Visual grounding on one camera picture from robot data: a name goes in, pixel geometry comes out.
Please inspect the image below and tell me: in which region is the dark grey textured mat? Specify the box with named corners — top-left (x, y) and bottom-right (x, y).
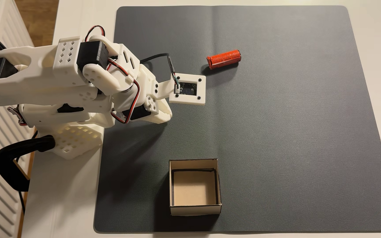
top-left (93, 5), bottom-right (381, 233)

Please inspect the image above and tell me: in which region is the black camera cable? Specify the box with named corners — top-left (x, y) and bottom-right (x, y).
top-left (140, 53), bottom-right (178, 87)

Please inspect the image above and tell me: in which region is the open cardboard box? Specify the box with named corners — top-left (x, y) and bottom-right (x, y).
top-left (169, 158), bottom-right (223, 217)

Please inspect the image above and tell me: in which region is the red black arm servo wire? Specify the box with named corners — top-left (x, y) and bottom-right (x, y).
top-left (85, 25), bottom-right (106, 42)

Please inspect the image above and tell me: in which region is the red black gripper servo wire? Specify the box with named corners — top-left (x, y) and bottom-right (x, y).
top-left (107, 59), bottom-right (142, 125)

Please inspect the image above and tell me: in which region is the red cylinder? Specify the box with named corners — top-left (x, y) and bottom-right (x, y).
top-left (206, 50), bottom-right (242, 70)

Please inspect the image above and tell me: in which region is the black power cable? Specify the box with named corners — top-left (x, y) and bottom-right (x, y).
top-left (15, 130), bottom-right (39, 216)

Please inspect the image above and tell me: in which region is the white framed camera box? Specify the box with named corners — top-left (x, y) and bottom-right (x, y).
top-left (154, 73), bottom-right (207, 106)

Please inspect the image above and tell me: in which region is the black table clamp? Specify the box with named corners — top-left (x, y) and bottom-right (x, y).
top-left (0, 135), bottom-right (56, 192)

